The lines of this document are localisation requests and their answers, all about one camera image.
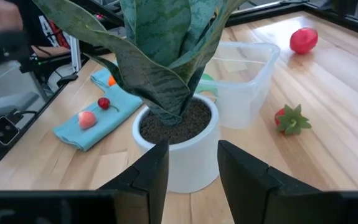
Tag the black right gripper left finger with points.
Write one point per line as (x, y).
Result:
(144, 199)

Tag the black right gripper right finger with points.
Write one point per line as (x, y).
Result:
(259, 199)

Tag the red toy strawberry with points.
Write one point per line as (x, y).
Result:
(292, 121)

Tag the pink toy peach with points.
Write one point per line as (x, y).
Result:
(87, 119)

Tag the red toy cherry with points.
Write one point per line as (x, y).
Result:
(104, 103)

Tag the orange toy carrot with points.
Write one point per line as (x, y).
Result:
(111, 80)

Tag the green toy vegetable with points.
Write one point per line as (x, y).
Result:
(208, 84)

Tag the red toy fruit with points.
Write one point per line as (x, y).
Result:
(304, 40)

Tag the clear plastic tupperware container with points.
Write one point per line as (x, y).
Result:
(244, 105)

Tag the white plant pot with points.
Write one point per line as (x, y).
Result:
(191, 161)

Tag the teal folded cloth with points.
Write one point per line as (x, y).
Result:
(104, 127)

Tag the green snake plant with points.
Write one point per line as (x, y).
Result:
(160, 31)

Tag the person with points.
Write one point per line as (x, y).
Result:
(51, 31)

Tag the black table-level camera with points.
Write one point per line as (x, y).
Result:
(2, 130)

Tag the silver aluminium frame post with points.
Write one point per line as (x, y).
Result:
(75, 53)

